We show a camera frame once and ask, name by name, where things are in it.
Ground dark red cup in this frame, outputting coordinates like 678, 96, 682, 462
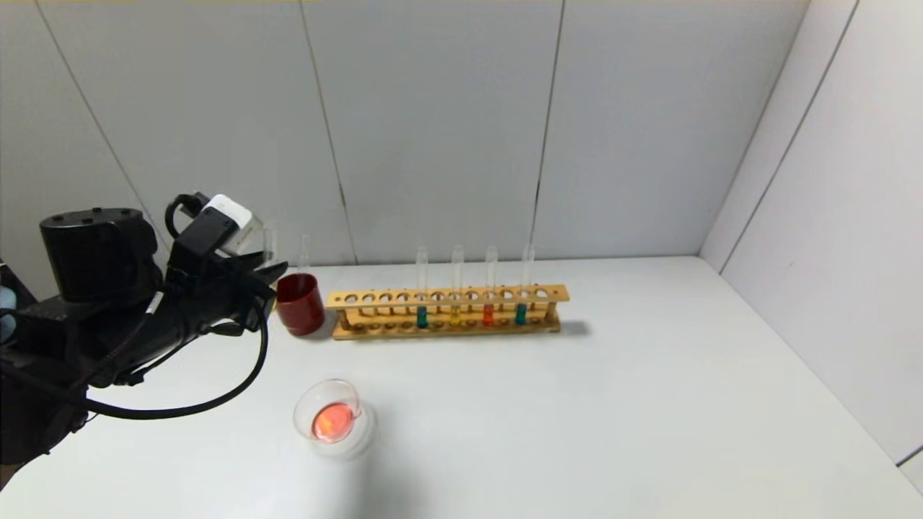
275, 272, 327, 337

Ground test tube green pigment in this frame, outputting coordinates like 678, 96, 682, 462
413, 247, 430, 329
514, 244, 536, 326

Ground clear glass beaker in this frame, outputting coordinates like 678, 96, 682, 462
293, 378, 376, 458

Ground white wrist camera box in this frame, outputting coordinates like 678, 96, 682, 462
189, 193, 255, 257

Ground wooden test tube rack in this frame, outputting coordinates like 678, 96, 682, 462
325, 285, 570, 341

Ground black camera cable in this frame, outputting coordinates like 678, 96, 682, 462
72, 193, 270, 421

